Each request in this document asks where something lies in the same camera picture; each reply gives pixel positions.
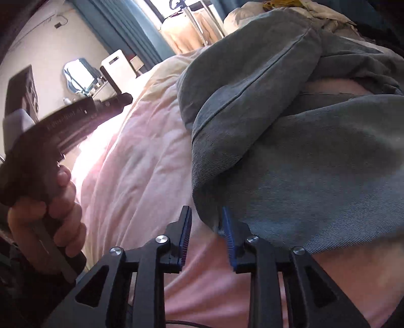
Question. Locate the metal clothes rack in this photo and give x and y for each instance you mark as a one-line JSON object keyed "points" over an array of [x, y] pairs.
{"points": [[181, 4]]}

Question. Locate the person's left hand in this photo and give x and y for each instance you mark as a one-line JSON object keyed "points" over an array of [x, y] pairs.
{"points": [[64, 210]]}

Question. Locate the wall mirror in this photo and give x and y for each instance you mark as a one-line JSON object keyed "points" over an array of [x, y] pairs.
{"points": [[80, 76]]}

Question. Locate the white chair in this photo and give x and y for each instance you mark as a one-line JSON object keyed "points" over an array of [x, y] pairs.
{"points": [[120, 70]]}

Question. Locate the pink tie-dye duvet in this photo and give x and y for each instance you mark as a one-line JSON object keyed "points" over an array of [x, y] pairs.
{"points": [[133, 177]]}

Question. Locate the teal curtain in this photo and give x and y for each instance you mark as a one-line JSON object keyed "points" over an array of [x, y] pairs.
{"points": [[122, 25]]}

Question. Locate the pile of beige clothes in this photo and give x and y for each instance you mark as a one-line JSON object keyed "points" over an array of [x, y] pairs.
{"points": [[309, 9]]}

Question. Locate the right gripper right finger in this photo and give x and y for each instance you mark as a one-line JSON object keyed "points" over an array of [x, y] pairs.
{"points": [[287, 286]]}

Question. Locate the blue denim jeans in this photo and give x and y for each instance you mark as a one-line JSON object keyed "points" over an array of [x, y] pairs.
{"points": [[298, 132]]}

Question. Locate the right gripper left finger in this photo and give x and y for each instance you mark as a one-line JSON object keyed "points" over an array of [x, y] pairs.
{"points": [[100, 298]]}

